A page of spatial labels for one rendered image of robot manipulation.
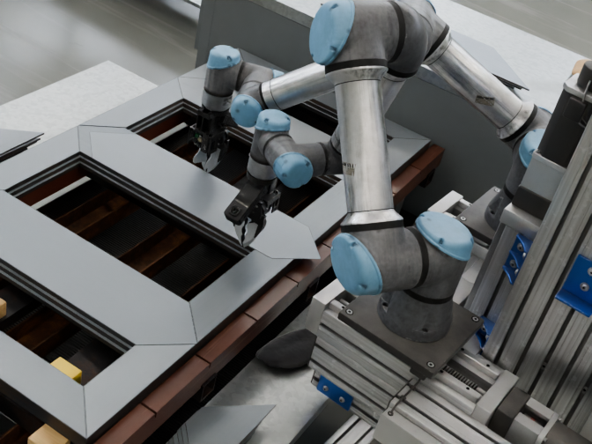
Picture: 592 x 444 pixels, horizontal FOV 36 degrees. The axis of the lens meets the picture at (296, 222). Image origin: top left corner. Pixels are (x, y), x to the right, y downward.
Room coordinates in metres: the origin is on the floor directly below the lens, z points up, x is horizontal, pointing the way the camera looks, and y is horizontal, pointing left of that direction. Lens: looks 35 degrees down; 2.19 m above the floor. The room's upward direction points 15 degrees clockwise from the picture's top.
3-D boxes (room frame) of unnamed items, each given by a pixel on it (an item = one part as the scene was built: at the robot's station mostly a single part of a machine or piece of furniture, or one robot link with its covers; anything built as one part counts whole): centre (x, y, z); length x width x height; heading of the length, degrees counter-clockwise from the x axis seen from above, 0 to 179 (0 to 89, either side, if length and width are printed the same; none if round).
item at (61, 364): (1.23, 0.38, 0.79); 0.06 x 0.05 x 0.04; 67
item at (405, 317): (1.40, -0.28, 1.09); 0.15 x 0.15 x 0.10
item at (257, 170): (1.75, 0.11, 1.08); 0.08 x 0.08 x 0.05
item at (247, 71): (1.97, 0.17, 1.16); 0.11 x 0.11 x 0.08; 89
